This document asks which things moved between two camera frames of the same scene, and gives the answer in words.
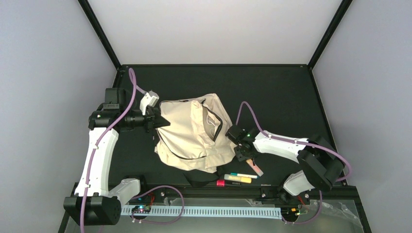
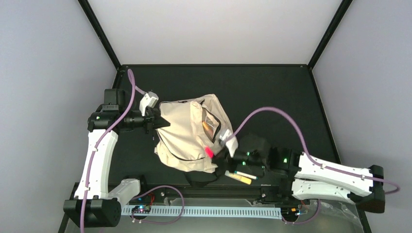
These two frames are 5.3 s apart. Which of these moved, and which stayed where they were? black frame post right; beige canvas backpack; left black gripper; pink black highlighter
Moved: pink black highlighter
Stayed: left black gripper; black frame post right; beige canvas backpack
